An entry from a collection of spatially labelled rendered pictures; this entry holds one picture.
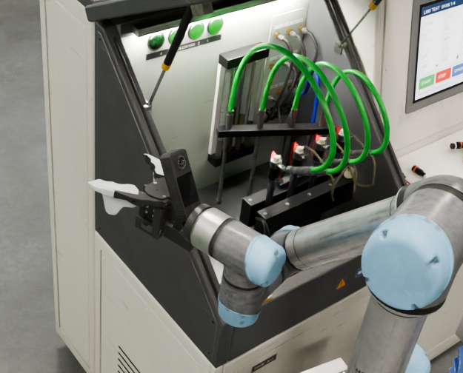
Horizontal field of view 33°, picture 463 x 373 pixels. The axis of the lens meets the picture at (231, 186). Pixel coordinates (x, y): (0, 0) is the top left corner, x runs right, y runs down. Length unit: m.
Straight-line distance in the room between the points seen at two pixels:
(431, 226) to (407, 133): 1.35
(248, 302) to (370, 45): 1.04
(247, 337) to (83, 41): 0.82
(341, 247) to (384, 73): 0.99
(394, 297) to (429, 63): 1.36
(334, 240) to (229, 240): 0.17
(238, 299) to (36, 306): 1.88
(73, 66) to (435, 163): 1.09
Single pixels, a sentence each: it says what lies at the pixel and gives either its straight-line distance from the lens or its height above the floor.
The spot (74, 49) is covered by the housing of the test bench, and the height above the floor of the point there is 1.32.
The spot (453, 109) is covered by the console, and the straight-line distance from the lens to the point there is 2.55.
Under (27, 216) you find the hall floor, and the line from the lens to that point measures 3.52.
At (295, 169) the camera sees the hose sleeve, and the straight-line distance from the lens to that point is 1.98.
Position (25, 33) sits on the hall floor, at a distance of 4.82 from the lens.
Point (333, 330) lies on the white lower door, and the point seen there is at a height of 0.66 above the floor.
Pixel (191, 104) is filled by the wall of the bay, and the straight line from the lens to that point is 2.16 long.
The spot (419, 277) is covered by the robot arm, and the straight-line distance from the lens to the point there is 1.06.
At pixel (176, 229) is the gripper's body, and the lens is 1.38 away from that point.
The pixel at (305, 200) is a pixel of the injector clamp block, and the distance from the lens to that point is 2.16.
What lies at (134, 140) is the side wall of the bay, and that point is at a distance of 1.88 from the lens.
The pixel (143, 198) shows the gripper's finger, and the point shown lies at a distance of 1.35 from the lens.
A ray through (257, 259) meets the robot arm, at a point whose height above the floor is 1.46.
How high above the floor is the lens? 2.35
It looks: 39 degrees down
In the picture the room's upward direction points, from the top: 8 degrees clockwise
